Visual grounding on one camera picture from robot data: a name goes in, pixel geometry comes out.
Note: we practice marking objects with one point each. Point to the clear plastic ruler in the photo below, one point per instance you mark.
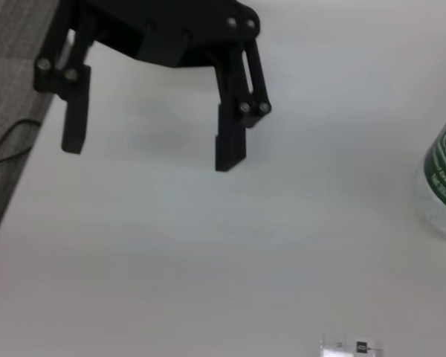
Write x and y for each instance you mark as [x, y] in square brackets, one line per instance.
[342, 349]

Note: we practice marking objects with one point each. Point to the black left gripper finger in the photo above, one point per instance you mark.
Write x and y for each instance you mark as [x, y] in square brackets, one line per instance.
[74, 122]
[230, 141]

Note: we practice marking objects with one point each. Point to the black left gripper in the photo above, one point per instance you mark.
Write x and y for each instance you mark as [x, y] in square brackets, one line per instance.
[163, 29]

